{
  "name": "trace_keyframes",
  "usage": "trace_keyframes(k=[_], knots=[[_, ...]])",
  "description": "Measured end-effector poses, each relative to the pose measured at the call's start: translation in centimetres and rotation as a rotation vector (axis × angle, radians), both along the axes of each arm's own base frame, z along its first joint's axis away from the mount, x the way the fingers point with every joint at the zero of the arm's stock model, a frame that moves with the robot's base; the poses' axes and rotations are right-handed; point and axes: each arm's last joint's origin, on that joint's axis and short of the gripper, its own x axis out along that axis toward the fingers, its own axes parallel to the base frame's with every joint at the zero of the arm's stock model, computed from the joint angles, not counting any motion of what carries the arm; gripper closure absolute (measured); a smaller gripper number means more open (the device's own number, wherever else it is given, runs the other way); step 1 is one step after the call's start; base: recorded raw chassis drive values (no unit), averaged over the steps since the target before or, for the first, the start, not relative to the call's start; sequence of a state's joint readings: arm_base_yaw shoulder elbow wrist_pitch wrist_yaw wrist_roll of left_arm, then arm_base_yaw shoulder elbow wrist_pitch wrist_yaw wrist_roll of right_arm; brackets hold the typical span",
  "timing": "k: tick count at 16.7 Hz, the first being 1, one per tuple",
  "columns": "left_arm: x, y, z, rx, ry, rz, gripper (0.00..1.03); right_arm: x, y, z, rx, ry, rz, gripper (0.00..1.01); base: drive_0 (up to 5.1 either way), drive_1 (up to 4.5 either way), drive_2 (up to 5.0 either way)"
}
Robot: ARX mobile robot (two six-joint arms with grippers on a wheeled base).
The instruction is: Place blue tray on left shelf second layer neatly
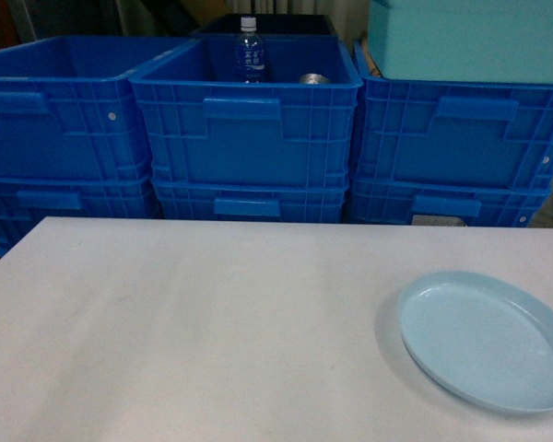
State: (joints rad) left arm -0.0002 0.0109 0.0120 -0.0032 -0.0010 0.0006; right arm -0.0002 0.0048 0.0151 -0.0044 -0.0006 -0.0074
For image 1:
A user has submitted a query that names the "light blue round tray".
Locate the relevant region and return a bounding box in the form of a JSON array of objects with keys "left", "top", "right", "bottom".
[{"left": 397, "top": 272, "right": 553, "bottom": 414}]

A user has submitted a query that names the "blue crate lower middle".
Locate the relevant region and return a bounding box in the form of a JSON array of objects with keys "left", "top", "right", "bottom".
[{"left": 152, "top": 180, "right": 347, "bottom": 224}]

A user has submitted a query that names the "blue crate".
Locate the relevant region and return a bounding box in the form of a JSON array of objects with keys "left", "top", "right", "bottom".
[
  {"left": 152, "top": 180, "right": 347, "bottom": 224},
  {"left": 350, "top": 41, "right": 553, "bottom": 192},
  {"left": 130, "top": 35, "right": 361, "bottom": 189},
  {"left": 0, "top": 36, "right": 186, "bottom": 181},
  {"left": 0, "top": 176, "right": 162, "bottom": 257},
  {"left": 344, "top": 179, "right": 551, "bottom": 227}
]

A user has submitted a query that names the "blue crate upper middle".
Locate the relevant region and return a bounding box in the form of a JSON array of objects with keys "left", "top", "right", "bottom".
[{"left": 130, "top": 35, "right": 361, "bottom": 189}]

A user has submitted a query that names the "blue crate lower right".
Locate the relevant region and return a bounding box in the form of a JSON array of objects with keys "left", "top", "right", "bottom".
[{"left": 344, "top": 179, "right": 551, "bottom": 227}]

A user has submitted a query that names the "metal can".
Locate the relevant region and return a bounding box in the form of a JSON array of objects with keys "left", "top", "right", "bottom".
[{"left": 298, "top": 73, "right": 330, "bottom": 85}]

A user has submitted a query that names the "clear water bottle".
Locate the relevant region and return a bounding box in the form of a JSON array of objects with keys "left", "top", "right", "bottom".
[{"left": 235, "top": 16, "right": 266, "bottom": 84}]

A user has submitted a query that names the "blue crate upper right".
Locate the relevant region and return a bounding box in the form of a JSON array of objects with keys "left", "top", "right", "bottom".
[{"left": 350, "top": 41, "right": 553, "bottom": 192}]

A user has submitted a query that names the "blue crate upper left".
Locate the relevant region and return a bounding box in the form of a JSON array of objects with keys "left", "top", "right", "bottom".
[{"left": 0, "top": 36, "right": 186, "bottom": 181}]

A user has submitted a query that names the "blue crate lower left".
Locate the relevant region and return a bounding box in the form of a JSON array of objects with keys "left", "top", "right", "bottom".
[{"left": 0, "top": 176, "right": 162, "bottom": 257}]

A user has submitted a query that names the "teal foam box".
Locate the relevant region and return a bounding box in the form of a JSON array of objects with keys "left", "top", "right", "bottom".
[{"left": 368, "top": 1, "right": 553, "bottom": 85}]

